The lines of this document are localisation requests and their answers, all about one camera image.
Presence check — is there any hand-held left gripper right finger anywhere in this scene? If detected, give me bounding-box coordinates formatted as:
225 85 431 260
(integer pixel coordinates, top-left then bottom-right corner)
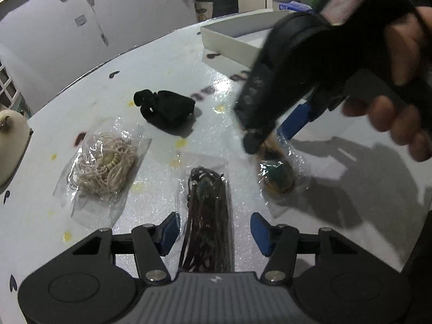
250 212 360 283

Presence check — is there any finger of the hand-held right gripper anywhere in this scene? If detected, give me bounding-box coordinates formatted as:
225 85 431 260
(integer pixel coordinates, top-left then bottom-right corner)
234 62 283 155
276 103 318 143

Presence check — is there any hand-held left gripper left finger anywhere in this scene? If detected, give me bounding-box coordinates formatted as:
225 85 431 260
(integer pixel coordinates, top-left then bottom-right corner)
67 212 181 283

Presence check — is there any bag of dark cords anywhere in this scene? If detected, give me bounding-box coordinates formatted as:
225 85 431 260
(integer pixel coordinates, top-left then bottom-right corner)
177 161 236 273

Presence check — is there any bag of brown cords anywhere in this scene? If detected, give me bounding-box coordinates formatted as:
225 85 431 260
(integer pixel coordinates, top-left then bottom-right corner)
255 135 306 218

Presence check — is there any white shallow cardboard box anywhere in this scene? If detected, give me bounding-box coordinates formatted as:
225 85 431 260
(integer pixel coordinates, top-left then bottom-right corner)
200 9 293 72

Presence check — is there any person's right hand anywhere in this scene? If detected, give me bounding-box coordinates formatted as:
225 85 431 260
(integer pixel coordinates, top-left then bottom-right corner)
317 0 432 163

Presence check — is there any blue plastic packet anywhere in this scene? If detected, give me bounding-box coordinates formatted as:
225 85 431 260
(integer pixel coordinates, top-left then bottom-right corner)
279 1 315 14

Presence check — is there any grey round bin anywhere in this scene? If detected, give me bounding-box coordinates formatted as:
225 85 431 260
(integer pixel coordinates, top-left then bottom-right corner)
272 0 302 11

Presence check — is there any black hair clip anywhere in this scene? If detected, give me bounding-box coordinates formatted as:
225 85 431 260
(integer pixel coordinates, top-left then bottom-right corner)
133 89 196 133

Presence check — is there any white bag with yellow print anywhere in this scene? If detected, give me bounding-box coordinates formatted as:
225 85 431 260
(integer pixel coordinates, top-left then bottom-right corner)
195 1 214 23

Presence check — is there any cream cat-shaped ceramic container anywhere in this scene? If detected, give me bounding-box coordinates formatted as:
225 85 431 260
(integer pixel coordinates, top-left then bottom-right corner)
0 107 34 190

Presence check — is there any bag of beige cords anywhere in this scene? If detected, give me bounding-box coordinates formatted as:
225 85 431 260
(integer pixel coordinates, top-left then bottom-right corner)
53 117 152 226

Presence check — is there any hanging cord charm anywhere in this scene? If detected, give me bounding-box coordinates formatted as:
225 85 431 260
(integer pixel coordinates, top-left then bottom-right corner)
84 0 109 47

